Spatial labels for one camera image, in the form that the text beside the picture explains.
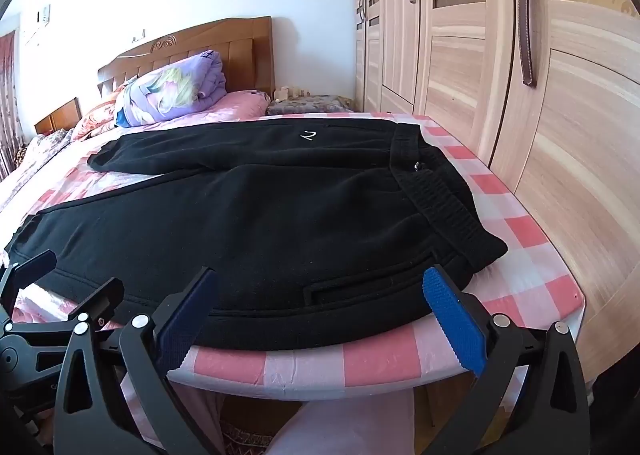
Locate light wooden wardrobe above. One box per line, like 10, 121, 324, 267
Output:
352, 0, 640, 386

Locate wooden bed headboard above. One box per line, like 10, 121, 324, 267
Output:
97, 16, 276, 100

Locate purple floral folded quilt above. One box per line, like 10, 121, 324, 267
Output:
115, 50, 227, 128

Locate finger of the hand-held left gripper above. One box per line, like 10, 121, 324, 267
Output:
74, 277, 125, 331
0, 250, 57, 322

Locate black pants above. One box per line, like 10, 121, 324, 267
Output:
4, 115, 510, 338

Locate pink checkered bed cover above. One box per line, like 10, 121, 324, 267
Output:
10, 111, 587, 403

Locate cloth-covered nightstand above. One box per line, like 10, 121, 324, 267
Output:
266, 94, 357, 116

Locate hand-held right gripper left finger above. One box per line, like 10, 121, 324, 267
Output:
52, 266, 226, 455

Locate pink patterned curtain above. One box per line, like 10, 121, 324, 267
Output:
0, 30, 26, 180

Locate small wooden headboard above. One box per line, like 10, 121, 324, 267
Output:
34, 96, 83, 136

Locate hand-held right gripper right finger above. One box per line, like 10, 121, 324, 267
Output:
421, 266, 592, 455

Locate orange floral pillow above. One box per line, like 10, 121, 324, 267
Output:
70, 80, 136, 140

